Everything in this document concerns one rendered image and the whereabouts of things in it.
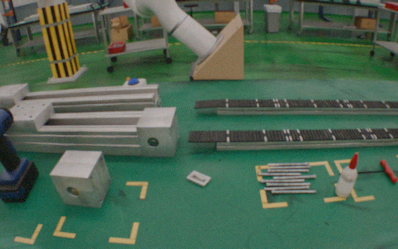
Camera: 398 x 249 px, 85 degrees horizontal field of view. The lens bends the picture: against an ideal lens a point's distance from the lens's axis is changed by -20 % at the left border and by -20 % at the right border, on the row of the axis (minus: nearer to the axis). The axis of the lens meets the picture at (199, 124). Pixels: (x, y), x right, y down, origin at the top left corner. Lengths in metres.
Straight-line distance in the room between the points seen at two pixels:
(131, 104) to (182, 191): 0.38
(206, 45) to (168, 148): 0.63
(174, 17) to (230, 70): 0.34
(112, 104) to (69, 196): 0.38
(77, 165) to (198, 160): 0.30
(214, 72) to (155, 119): 0.51
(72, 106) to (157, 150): 0.40
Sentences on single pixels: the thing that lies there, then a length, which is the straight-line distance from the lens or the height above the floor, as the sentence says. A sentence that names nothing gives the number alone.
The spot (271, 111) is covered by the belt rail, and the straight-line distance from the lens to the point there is 0.90.
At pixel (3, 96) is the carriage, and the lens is 1.16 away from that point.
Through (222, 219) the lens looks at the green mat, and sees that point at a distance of 0.56.
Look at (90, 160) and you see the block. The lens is 0.61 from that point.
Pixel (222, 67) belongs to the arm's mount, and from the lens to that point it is 1.14.
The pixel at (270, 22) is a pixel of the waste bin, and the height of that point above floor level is 0.21.
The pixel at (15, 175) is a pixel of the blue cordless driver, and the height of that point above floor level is 0.85.
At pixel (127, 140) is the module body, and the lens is 0.72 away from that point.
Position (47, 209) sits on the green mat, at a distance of 0.69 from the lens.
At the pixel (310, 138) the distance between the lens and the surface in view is 0.75.
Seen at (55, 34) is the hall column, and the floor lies 0.69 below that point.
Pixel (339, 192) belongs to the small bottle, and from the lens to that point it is 0.64.
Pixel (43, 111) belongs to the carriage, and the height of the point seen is 0.90.
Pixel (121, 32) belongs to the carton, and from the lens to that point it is 5.79.
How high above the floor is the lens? 1.22
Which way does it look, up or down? 32 degrees down
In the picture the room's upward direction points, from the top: 4 degrees counter-clockwise
